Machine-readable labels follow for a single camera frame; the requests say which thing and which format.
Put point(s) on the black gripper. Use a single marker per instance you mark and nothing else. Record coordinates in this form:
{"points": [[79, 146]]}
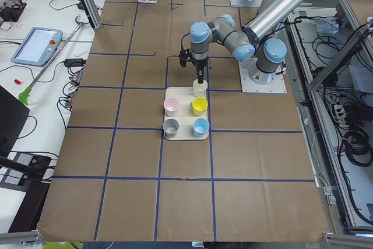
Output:
{"points": [[199, 63]]}

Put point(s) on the cream white cup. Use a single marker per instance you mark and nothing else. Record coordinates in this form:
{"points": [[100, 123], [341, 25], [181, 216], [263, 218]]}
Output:
{"points": [[199, 89]]}

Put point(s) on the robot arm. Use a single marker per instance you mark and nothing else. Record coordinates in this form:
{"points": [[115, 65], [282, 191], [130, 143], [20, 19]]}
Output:
{"points": [[244, 43]]}

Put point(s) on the yellow cup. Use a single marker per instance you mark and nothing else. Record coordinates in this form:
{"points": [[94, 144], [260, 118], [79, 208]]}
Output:
{"points": [[199, 106]]}

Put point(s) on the pink cup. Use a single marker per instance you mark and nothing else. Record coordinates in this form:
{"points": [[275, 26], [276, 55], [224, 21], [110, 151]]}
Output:
{"points": [[171, 106]]}

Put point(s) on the grey cup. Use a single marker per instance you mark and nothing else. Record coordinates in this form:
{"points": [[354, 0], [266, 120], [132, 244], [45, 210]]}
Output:
{"points": [[170, 128]]}

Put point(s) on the cream plastic tray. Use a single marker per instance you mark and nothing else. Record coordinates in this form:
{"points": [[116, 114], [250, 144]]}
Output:
{"points": [[185, 115]]}

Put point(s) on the black power adapter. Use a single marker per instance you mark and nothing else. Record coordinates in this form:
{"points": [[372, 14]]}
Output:
{"points": [[74, 62]]}

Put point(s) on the white power strip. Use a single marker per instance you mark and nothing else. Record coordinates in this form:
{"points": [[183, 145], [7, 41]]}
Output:
{"points": [[339, 114]]}

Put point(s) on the teach pendant tablet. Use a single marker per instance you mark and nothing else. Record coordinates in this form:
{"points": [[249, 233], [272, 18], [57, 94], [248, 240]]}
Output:
{"points": [[38, 46]]}

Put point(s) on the black monitor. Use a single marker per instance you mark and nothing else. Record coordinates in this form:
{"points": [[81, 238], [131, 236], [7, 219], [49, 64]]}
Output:
{"points": [[13, 118]]}

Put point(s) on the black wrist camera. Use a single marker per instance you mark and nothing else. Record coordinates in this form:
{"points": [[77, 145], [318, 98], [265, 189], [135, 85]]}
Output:
{"points": [[184, 57]]}

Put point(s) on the green handled reacher grabber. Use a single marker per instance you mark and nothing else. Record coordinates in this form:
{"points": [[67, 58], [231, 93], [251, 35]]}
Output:
{"points": [[26, 93]]}

